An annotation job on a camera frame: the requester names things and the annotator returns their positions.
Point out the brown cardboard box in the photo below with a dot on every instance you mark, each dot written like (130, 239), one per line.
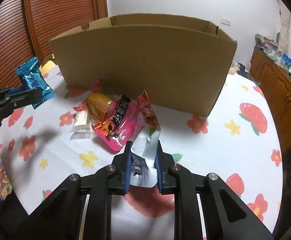
(181, 62)

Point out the floral white bedsheet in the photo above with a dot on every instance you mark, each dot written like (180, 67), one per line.
(238, 141)

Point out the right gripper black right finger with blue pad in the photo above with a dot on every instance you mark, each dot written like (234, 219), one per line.
(205, 207)

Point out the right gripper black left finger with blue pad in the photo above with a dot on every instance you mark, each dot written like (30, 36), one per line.
(80, 207)

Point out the wooden louvered wardrobe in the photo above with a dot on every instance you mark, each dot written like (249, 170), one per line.
(26, 26)

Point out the white wall switch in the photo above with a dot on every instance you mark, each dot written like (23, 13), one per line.
(225, 21)

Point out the wooden sideboard cabinet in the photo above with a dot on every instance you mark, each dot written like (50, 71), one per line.
(276, 87)

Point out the small white candy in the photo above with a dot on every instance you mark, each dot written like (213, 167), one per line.
(81, 122)

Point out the orange jelly cup snack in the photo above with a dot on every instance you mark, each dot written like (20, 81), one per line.
(99, 106)

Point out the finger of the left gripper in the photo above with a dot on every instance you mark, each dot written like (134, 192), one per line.
(23, 101)
(12, 92)

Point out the blue foil candy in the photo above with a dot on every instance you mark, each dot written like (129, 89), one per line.
(31, 78)

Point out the yellow plush toy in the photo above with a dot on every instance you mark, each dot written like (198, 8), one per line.
(45, 68)

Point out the pink snack pouch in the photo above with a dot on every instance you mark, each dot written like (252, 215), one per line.
(121, 124)

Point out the white red snack pouch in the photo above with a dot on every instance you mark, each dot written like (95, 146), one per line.
(144, 145)

